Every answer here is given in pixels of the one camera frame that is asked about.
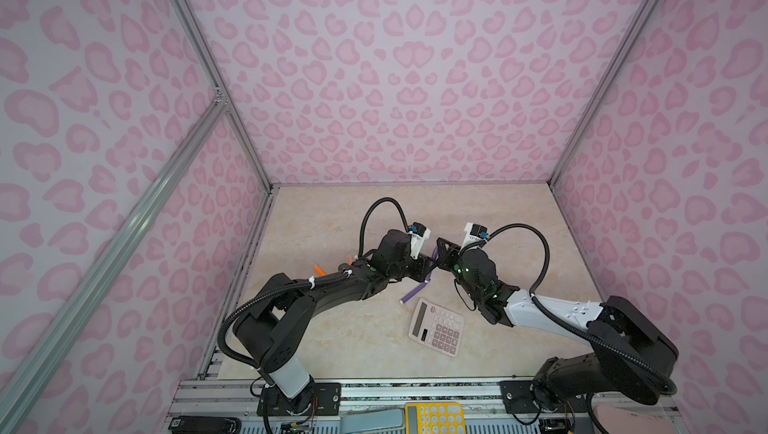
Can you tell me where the grey blue case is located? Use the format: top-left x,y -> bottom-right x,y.
339,408 -> 405,434

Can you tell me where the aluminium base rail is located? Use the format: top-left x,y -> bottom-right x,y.
160,376 -> 691,434

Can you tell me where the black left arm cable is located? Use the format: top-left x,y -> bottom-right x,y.
217,196 -> 412,369

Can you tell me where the purple highlighter pen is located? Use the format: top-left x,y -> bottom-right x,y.
400,283 -> 425,304
424,247 -> 439,283

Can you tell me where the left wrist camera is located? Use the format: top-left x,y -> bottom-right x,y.
407,222 -> 431,260

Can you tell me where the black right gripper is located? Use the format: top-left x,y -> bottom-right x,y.
433,238 -> 483,303

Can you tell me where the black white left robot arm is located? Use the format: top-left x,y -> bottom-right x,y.
217,223 -> 436,407

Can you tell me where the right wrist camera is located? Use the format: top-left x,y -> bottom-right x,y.
461,223 -> 489,251

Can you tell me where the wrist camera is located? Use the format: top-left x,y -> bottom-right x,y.
461,223 -> 489,251
407,222 -> 431,260

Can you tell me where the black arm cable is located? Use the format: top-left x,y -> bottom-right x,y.
482,222 -> 679,396
217,196 -> 412,369

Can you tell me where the pink white calculator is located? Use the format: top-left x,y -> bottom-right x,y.
408,298 -> 466,358

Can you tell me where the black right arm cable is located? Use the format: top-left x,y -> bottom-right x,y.
482,222 -> 679,396

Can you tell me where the yellow calculator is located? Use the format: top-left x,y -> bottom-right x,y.
404,402 -> 468,434

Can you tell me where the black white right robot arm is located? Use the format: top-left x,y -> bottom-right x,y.
436,238 -> 679,410

